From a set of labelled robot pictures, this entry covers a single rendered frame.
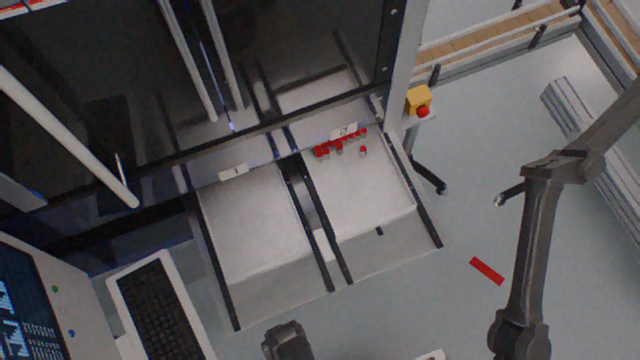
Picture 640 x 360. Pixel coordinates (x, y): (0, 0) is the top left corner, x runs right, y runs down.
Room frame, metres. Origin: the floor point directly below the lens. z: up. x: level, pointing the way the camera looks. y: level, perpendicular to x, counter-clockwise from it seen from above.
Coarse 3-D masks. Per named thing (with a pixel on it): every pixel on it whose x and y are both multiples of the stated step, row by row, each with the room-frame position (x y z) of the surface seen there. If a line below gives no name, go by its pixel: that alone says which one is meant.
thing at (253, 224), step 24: (264, 168) 0.68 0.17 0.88; (216, 192) 0.61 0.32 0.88; (240, 192) 0.61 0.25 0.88; (264, 192) 0.60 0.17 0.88; (216, 216) 0.53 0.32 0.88; (240, 216) 0.53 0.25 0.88; (264, 216) 0.53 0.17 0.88; (288, 216) 0.52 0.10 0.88; (216, 240) 0.46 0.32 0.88; (240, 240) 0.46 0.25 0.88; (264, 240) 0.45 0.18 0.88; (288, 240) 0.45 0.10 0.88; (240, 264) 0.38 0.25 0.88; (264, 264) 0.37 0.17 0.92
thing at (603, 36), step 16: (576, 0) 1.19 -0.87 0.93; (592, 0) 1.16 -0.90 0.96; (608, 0) 1.18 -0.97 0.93; (592, 16) 1.12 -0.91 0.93; (608, 16) 1.09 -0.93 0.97; (624, 16) 1.11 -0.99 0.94; (576, 32) 1.12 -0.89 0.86; (592, 32) 1.07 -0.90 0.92; (608, 32) 1.06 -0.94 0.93; (624, 32) 1.05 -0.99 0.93; (592, 48) 1.04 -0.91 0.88; (608, 48) 1.00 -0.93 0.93; (624, 48) 0.98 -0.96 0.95; (608, 64) 0.97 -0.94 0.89; (624, 64) 0.94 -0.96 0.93; (608, 80) 0.93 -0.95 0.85; (624, 80) 0.90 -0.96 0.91
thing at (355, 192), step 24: (360, 144) 0.75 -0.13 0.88; (384, 144) 0.73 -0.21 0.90; (312, 168) 0.67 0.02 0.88; (336, 168) 0.67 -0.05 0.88; (360, 168) 0.66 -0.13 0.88; (384, 168) 0.66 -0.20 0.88; (336, 192) 0.59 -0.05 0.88; (360, 192) 0.58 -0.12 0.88; (384, 192) 0.58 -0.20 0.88; (408, 192) 0.57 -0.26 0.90; (336, 216) 0.51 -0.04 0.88; (360, 216) 0.51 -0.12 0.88; (384, 216) 0.49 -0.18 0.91
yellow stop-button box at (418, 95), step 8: (408, 88) 0.85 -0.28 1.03; (416, 88) 0.85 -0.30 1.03; (424, 88) 0.85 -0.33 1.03; (408, 96) 0.82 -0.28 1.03; (416, 96) 0.82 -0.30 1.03; (424, 96) 0.82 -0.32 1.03; (408, 104) 0.81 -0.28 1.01; (416, 104) 0.80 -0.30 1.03; (424, 104) 0.81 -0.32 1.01; (408, 112) 0.80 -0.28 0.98
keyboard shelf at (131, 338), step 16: (160, 256) 0.44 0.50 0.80; (128, 272) 0.40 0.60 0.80; (176, 272) 0.39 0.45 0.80; (112, 288) 0.35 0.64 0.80; (176, 288) 0.34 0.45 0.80; (192, 304) 0.29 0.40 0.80; (128, 320) 0.26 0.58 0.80; (192, 320) 0.24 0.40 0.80; (128, 336) 0.21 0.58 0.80; (208, 336) 0.20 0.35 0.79; (128, 352) 0.17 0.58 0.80; (144, 352) 0.17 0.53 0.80; (208, 352) 0.15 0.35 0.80
